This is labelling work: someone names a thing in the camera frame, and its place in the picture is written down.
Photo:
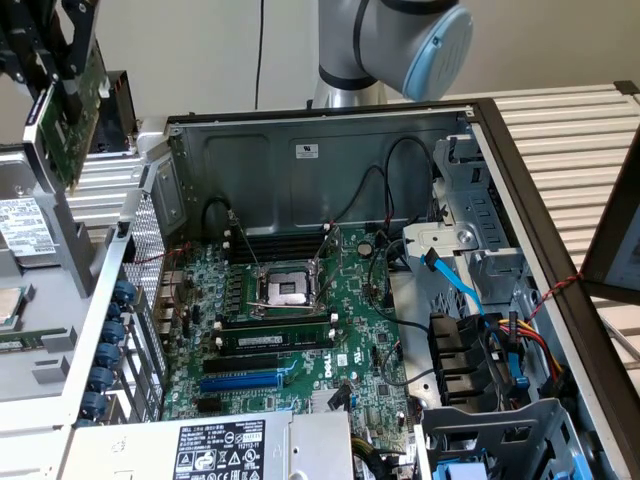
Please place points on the short black expansion slot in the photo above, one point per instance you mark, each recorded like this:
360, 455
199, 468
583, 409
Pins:
210, 405

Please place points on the long black expansion slot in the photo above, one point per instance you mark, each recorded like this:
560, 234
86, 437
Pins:
240, 366

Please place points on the silver chipset heatsink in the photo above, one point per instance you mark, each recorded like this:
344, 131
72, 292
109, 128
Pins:
320, 400

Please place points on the green GPU with black heatsink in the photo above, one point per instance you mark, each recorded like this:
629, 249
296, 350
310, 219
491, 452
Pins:
92, 120

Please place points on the thin locking lever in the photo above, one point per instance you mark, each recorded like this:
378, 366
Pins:
247, 240
280, 306

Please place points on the dark framed panel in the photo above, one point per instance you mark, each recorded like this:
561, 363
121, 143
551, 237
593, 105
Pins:
607, 240

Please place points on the silver metal drive bay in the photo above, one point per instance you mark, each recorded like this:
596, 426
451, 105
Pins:
480, 215

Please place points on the blue slot retainer clip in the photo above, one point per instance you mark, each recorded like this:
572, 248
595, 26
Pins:
108, 355
114, 332
115, 311
103, 380
125, 291
95, 405

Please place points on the grey metal disk cage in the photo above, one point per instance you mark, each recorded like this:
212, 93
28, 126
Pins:
500, 435

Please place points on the empty black RAM slot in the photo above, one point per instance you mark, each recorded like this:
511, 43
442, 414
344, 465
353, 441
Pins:
280, 256
280, 242
275, 322

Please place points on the silver USB port block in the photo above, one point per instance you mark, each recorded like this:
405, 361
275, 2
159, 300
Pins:
169, 317

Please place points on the white case label sticker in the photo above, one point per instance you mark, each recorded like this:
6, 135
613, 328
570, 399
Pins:
307, 151

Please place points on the silver CPU chip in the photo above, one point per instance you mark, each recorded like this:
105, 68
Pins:
9, 310

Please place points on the coin cell battery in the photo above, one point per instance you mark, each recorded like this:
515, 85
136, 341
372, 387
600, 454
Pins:
365, 248

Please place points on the thin grey metal rod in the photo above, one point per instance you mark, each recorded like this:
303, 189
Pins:
622, 342

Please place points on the green Dell motherboard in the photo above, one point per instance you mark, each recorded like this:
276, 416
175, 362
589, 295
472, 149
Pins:
350, 325

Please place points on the open PC case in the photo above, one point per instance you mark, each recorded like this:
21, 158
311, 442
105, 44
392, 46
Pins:
240, 170

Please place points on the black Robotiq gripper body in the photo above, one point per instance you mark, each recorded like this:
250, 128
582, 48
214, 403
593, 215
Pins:
47, 20

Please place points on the silver socket cover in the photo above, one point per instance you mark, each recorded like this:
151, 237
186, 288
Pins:
330, 260

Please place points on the blue plastic latch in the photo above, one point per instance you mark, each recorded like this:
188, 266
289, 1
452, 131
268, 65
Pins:
520, 372

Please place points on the grey parts rack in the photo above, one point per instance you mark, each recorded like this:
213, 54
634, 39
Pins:
55, 310

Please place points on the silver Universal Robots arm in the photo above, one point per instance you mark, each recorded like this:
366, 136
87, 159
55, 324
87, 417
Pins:
385, 45

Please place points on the hard disk with white label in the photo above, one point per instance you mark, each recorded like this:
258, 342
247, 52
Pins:
20, 225

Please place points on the black intrusion switch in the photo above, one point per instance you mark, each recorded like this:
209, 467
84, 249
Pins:
121, 231

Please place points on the black table end cap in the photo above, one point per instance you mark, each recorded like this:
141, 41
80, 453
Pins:
627, 90

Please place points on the grey power supply with label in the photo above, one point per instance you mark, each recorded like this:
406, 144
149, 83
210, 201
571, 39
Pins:
150, 450

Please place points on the green RAM stick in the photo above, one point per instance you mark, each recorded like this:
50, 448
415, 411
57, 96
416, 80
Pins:
30, 340

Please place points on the CPU socket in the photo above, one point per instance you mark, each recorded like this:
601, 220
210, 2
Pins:
287, 287

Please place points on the blue plastic disk carrier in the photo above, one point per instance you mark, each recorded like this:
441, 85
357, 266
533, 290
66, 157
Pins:
460, 472

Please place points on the black plastic fan shroud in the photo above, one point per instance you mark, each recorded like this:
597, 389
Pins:
455, 360

